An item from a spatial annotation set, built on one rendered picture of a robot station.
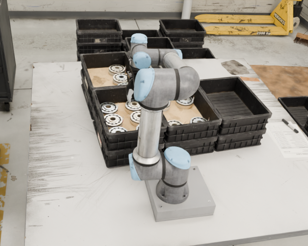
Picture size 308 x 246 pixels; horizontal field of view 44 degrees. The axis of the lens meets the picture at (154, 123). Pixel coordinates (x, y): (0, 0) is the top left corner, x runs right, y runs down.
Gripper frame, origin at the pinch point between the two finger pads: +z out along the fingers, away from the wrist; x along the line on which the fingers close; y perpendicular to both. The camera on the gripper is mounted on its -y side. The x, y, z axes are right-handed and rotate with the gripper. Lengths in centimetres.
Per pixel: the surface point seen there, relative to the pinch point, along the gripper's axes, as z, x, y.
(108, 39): 43, -14, 160
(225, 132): 12, -46, -17
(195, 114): 12.8, -35.5, 1.1
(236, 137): 16, -53, -18
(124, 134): 3.7, 9.6, -21.4
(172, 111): 12.8, -23.5, 6.0
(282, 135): 26, -89, -10
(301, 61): 96, -256, 192
